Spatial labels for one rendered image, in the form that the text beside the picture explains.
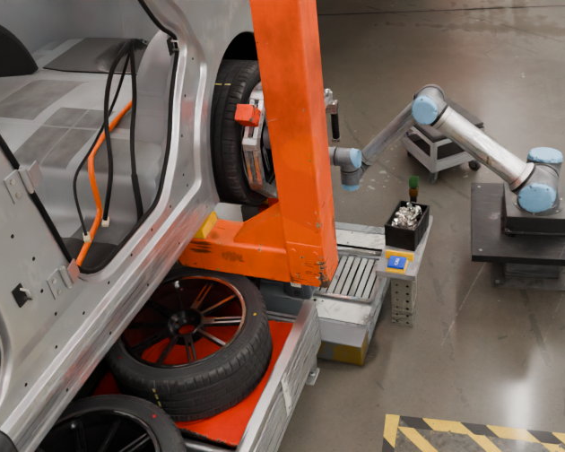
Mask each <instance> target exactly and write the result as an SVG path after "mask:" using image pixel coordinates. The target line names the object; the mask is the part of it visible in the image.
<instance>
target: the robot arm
mask: <svg viewBox="0 0 565 452"><path fill-rule="evenodd" d="M444 100H445V93H444V91H443V90H442V89H441V88H440V87H439V86H438V85H436V84H428V85H425V86H423V87H422V88H421V89H419V90H418V91H417V92H416V93H415V94H414V95H413V101H412V102H411V103H410V104H409V105H408V106H407V107H406V108H405V109H404V110H403V111H402V112H401V113H400V114H399V115H398V116H397V117H396V118H394V119H393V120H392V121H391V122H390V123H389V124H388V125H387V126H386V127H385V128H384V129H383V130H382V131H381V132H380V133H379V134H378V135H377V136H376V137H375V138H374V139H373V140H372V141H371V142H370V143H369V144H368V145H367V146H366V147H365V148H364V149H363V150H362V151H360V150H358V149H353V148H351V149H350V148H338V147H335V146H334V147H328V150H329V160H330V165H332V166H340V169H341V182H342V183H341V184H342V188H343V189H344V190H347V191H353V190H357V189H358V188H359V187H360V179H361V177H362V176H363V174H364V172H365V171H366V170H367V169H368V168H369V167H370V166H371V165H372V164H373V162H374V161H376V160H377V159H378V158H379V157H380V156H381V155H382V154H383V153H384V152H385V151H386V150H387V149H388V148H390V147H391V146H392V145H393V144H394V143H395V142H396V141H397V140H398V139H399V138H400V137H401V136H402V135H404V134H405V133H406V132H407V131H408V130H409V129H410V128H411V127H412V126H413V125H414V124H415V123H416V122H418V123H420V124H423V125H424V124H426V125H428V124H429V125H430V126H432V127H434V128H436V129H437V130H438V131H440V132H441V133H442V134H443V135H444V136H446V137H447V138H448V139H450V140H451V141H452V142H454V143H455V144H457V145H458V146H459V147H461V148H462V149H463V150H465V151H466V152H468V153H469V154H470V155H472V156H473V157H474V158H475V159H477V160H478V161H479V162H480V163H482V164H483V165H484V166H486V167H487V168H488V169H490V170H491V171H493V172H494V173H495V174H497V175H498V176H499V177H501V178H502V179H504V180H505V181H506V182H508V187H509V190H510V191H511V192H513V193H514V194H515V195H517V203H518V204H519V205H520V206H521V207H522V208H523V209H525V210H527V211H528V212H533V213H550V212H553V211H555V210H557V209H558V208H559V207H560V203H561V199H560V196H559V192H558V186H559V181H560V175H561V165H562V162H563V159H562V157H563V156H562V153H561V152H559V151H558V150H555V149H553V148H547V147H538V148H534V149H532V150H530V151H529V152H528V155H527V160H526V163H524V162H522V161H521V160H520V159H519V158H518V157H516V156H515V155H514V154H512V153H511V152H509V151H508V150H507V149H505V148H504V147H503V146H501V145H500V144H499V143H497V142H496V141H494V140H493V139H492V138H490V137H489V136H488V135H487V134H485V133H484V132H483V131H482V130H480V129H479V128H478V127H476V126H475V125H473V124H472V123H471V122H469V121H468V120H467V119H466V118H464V117H463V116H461V115H460V114H459V113H457V112H456V111H455V110H453V109H452V108H451V107H450V106H449V105H448V104H447V103H446V102H444Z"/></svg>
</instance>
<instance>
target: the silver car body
mask: <svg viewBox="0 0 565 452"><path fill-rule="evenodd" d="M246 29H250V30H254V29H253V22H252V16H251V11H250V4H249V0H0V430H2V431H3V432H5V433H6V434H7V435H8V436H9V437H10V438H11V440H12V441H13V443H14V445H15V446H16V447H17V449H18V451H19V452H35V450H36V449H37V447H38V446H39V444H40V443H41V442H42V440H43V439H44V438H45V437H46V436H47V434H48V432H49V431H50V430H51V428H52V427H53V426H54V424H55V423H56V421H57V420H58V418H59V417H60V415H61V414H62V413H63V411H64V410H65V408H66V407H67V406H68V405H69V404H70V402H71V401H72V399H73V398H74V396H75V395H76V394H77V392H78V391H79V389H80V388H81V387H82V385H83V384H84V382H85V381H86V380H87V378H88V377H89V376H90V375H91V374H92V372H93V371H94V370H95V368H96V367H97V366H98V364H99V363H100V361H101V360H102V359H103V357H104V356H105V355H106V353H107V352H108V351H109V349H110V348H111V347H112V345H113V344H114V343H115V342H116V340H117V339H118V338H119V337H120V336H121V335H122V333H123V332H124V331H125V329H126V328H127V327H128V325H129V324H130V323H131V321H132V320H133V319H134V318H135V316H136V315H137V313H138V312H139V311H140V309H141V308H142V307H143V305H144V304H145V303H146V301H147V300H148V299H149V298H150V297H151V296H152V294H153V293H154V292H155V290H156V289H157V288H158V286H159V285H160V284H161V282H162V281H163V279H164V278H165V276H166V275H167V274H168V272H169V271H170V269H171V268H172V266H174V264H175V263H176V262H177V260H178V259H179V257H180V256H181V254H182V253H183V252H184V250H185V249H186V247H187V246H188V244H189V243H190V241H191V240H192V239H193V237H194V236H195V235H196V234H197V232H198V231H199V229H200V228H201V227H202V225H203V224H204V222H205V221H206V219H207V218H208V216H209V215H210V214H211V212H212V211H213V209H214V208H215V206H216V205H217V204H218V203H219V202H220V200H219V197H218V195H217V191H216V188H215V184H214V180H213V170H212V163H211V153H210V115H211V105H212V96H213V86H214V82H215V78H216V75H217V71H218V68H219V64H220V62H221V60H222V55H223V53H224V51H225V49H226V47H227V46H228V44H229V43H230V41H231V40H232V38H233V37H234V36H235V35H236V34H237V33H238V32H240V31H242V30H246Z"/></svg>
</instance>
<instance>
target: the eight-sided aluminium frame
mask: <svg viewBox="0 0 565 452"><path fill-rule="evenodd" d="M249 100H250V102H249V104H251V105H254V106H255V107H256V105H258V109H259V110H260V111H261V114H260V119H259V125H258V127H256V126H255V129H254V134H253V137H252V132H253V127H252V126H246V128H245V134H244V137H243V151H244V154H245V160H246V165H247V170H248V180H249V185H250V188H251V189H252V190H255V191H256V192H258V193H259V194H261V195H263V196H265V197H269V198H277V199H278V193H277V186H276V180H275V178H274V181H273V182H272V184H271V185H270V184H268V183H266V181H265V173H264V167H263V162H262V155H261V150H260V138H261V133H262V127H263V122H264V116H265V102H264V95H263V90H262V83H261V82H260V83H259V84H258V85H257V86H256V88H255V89H253V91H252V92H251V95H250V98H249ZM252 152H253V154H252ZM253 155H254V160H253ZM254 161H255V165H254ZM255 166H256V170H255Z"/></svg>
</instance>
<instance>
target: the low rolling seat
mask: <svg viewBox="0 0 565 452"><path fill-rule="evenodd" d="M444 102H446V103H447V104H448V105H449V106H450V107H451V108H452V109H453V110H455V111H456V112H457V113H459V114H460V115H461V116H463V117H464V118H466V119H467V120H468V121H469V122H471V123H472V124H473V125H475V126H476V127H478V128H479V129H480V130H482V131H483V132H484V130H485V127H484V126H483V121H481V119H479V118H478V117H476V116H475V115H473V114H472V113H470V112H469V111H468V110H466V109H464V108H463V107H461V106H460V105H459V104H457V103H456V102H454V101H453V100H452V99H450V98H445V100H444ZM410 129H412V130H413V132H412V133H409V134H408V132H406V133H405V134H404V135H402V136H401V137H400V144H401V145H402V146H403V147H404V148H405V149H406V150H407V155H408V157H412V156H414V157H415V158H416V159H417V160H418V161H419V162H420V163H422V164H423V165H424V166H425V167H426V168H427V169H428V170H429V171H430V175H429V182H430V183H432V184H433V183H435V181H436V180H437V177H438V173H439V171H440V170H444V169H447V168H451V167H454V166H456V165H459V164H462V163H465V162H469V167H470V169H471V170H474V171H477V170H478V169H479V168H480V167H481V163H480V162H479V161H478V160H477V159H475V158H474V157H473V156H472V155H470V154H469V153H468V152H466V151H465V150H463V149H462V148H461V147H459V146H458V145H457V144H455V143H454V142H452V141H451V140H450V139H448V138H447V137H446V136H444V135H443V134H442V133H441V132H440V131H438V130H437V129H436V128H434V127H432V126H430V125H429V124H428V125H426V124H424V125H423V124H420V123H418V122H416V123H415V124H414V125H413V126H412V127H411V128H410Z"/></svg>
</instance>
